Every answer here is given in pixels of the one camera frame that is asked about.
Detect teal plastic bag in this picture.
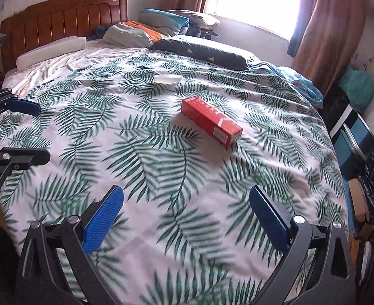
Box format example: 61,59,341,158
338,65,374,113

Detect grey folded clothes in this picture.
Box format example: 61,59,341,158
171,9,221,38

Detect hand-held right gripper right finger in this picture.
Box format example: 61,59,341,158
249,185,357,305

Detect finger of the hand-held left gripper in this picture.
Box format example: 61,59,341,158
0,132,51,199
0,88,42,118

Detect wooden headboard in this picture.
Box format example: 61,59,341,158
0,0,128,73

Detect teal folded blanket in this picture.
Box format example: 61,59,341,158
139,8,191,35

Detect dark blue cloth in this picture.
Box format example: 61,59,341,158
93,25,111,40

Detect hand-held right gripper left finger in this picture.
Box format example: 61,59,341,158
15,184,125,305

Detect brown cardboard box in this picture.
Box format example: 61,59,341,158
348,178,374,239

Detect light blue cloth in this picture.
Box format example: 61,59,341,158
254,64,324,107

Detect red cardboard box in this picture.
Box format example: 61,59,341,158
181,96,244,148

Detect white foam pillow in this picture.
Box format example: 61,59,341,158
16,36,87,70

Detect grey and orange pillow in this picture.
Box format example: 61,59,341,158
104,21,171,45

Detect leaf print bedsheet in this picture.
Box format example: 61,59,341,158
0,46,350,305

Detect blue storage box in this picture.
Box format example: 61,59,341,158
328,102,374,178

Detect dark navy pillow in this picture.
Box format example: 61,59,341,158
147,36,259,70

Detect white plastic lid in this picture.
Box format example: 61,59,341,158
153,74,183,86

